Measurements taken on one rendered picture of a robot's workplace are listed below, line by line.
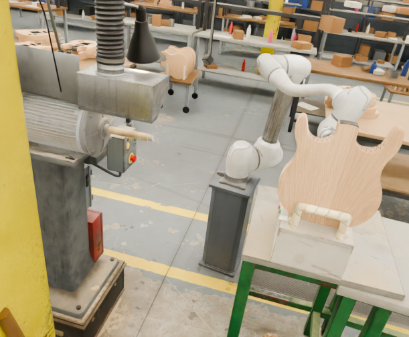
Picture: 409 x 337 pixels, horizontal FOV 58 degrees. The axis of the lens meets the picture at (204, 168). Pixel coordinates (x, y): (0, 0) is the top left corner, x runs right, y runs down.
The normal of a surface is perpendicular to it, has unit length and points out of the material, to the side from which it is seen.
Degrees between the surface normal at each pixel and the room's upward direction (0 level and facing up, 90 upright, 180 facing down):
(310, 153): 90
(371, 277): 0
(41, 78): 90
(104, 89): 90
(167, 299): 0
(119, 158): 90
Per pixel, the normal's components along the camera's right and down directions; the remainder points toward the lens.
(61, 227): -0.25, 0.45
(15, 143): 0.96, 0.21
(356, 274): 0.11, -0.87
